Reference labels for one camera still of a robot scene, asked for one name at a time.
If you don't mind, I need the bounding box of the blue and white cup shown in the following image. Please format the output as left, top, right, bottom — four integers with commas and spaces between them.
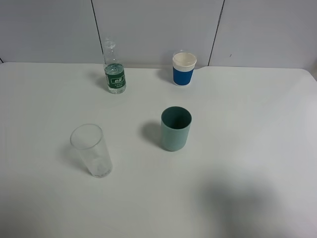
172, 51, 197, 86

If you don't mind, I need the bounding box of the clear drinking glass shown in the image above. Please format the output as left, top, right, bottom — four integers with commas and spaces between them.
70, 123, 113, 178

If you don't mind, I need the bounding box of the clear green-label water bottle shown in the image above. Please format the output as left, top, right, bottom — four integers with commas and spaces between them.
103, 38, 126, 94

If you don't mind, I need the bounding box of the teal green plastic cup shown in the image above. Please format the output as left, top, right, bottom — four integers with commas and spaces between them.
161, 106, 192, 151

